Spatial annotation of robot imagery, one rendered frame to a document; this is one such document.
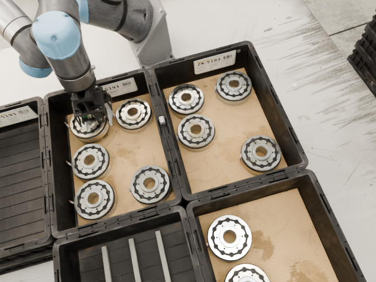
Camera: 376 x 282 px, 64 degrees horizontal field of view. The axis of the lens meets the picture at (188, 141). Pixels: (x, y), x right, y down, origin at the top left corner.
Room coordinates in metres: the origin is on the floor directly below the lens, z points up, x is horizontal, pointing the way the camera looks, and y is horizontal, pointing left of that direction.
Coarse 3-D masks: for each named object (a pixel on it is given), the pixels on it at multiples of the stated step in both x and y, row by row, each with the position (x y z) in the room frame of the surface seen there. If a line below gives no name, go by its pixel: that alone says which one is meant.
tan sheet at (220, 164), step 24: (168, 96) 0.52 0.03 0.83; (216, 96) 0.49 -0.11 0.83; (216, 120) 0.41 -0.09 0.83; (240, 120) 0.40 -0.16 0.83; (264, 120) 0.38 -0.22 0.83; (216, 144) 0.34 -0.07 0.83; (240, 144) 0.32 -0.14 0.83; (192, 168) 0.28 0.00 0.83; (216, 168) 0.27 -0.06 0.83; (240, 168) 0.26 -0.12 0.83; (192, 192) 0.22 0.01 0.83
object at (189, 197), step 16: (224, 48) 0.58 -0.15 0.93; (160, 64) 0.57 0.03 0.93; (256, 64) 0.50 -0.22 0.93; (160, 96) 0.46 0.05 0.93; (272, 96) 0.39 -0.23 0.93; (160, 112) 0.41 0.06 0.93; (288, 128) 0.30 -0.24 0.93; (176, 160) 0.28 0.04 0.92; (304, 160) 0.21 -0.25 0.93; (256, 176) 0.20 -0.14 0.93; (272, 176) 0.19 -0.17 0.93; (208, 192) 0.18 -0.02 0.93
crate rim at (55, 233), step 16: (112, 80) 0.54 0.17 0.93; (48, 96) 0.53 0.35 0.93; (48, 112) 0.48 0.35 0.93; (48, 128) 0.43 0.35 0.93; (160, 128) 0.37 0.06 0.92; (48, 144) 0.38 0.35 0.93; (48, 160) 0.34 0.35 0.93; (48, 176) 0.30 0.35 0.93; (176, 176) 0.23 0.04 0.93; (176, 192) 0.20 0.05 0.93; (144, 208) 0.17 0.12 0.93; (160, 208) 0.17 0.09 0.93; (96, 224) 0.16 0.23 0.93
